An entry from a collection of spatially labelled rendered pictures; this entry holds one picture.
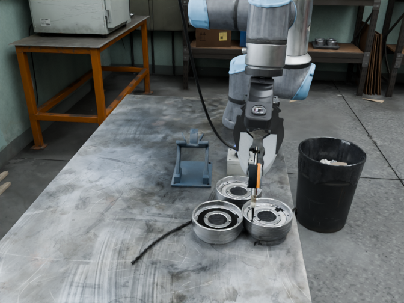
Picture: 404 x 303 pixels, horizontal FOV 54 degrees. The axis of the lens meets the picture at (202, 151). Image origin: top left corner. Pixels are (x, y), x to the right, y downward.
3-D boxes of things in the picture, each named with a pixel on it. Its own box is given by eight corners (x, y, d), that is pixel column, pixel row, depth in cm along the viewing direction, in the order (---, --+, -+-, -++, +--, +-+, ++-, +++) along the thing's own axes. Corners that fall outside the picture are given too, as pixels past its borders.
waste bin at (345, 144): (358, 240, 204) (375, 168, 185) (293, 235, 207) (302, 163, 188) (343, 203, 234) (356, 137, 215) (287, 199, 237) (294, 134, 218)
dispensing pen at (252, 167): (244, 231, 77) (249, 145, 77) (244, 226, 81) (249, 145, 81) (255, 232, 77) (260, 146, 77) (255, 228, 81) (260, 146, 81)
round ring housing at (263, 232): (264, 250, 77) (265, 233, 75) (230, 223, 85) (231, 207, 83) (301, 231, 82) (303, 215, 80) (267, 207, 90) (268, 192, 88)
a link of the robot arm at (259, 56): (288, 45, 69) (241, 43, 69) (285, 72, 70) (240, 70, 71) (285, 43, 76) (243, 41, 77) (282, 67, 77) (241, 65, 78)
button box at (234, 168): (254, 177, 102) (255, 160, 100) (226, 175, 103) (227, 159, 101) (253, 162, 109) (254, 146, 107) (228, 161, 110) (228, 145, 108)
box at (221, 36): (237, 48, 412) (239, 10, 395) (190, 47, 412) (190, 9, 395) (235, 41, 448) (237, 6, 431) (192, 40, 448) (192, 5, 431)
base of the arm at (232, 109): (223, 113, 143) (224, 87, 139) (265, 115, 142) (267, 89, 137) (220, 130, 130) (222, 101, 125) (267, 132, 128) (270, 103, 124)
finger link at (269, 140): (275, 167, 83) (275, 125, 81) (277, 177, 78) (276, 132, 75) (260, 167, 84) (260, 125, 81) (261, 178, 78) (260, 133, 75)
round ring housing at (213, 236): (199, 250, 76) (199, 234, 75) (187, 219, 85) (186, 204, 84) (249, 241, 79) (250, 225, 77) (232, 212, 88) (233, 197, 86)
